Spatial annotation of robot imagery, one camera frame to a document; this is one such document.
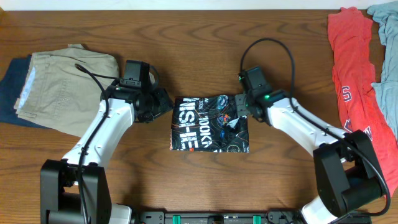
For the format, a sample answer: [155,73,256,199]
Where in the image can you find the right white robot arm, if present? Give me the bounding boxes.
[235,91,391,224]

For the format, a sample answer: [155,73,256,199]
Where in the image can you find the red t-shirt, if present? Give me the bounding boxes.
[328,7,397,193]

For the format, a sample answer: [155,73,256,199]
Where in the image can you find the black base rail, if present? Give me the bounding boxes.
[133,210,373,224]

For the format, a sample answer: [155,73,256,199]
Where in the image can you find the grey-green t-shirt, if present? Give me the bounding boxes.
[367,1,397,135]

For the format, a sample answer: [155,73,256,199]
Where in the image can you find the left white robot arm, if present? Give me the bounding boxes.
[40,86,173,223]

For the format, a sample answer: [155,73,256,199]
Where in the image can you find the folded khaki pants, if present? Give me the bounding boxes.
[14,44,119,137]

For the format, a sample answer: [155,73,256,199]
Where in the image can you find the black orange patterned jersey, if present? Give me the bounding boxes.
[170,95,249,153]

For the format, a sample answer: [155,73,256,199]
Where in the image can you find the folded navy blue garment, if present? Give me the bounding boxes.
[1,55,45,129]

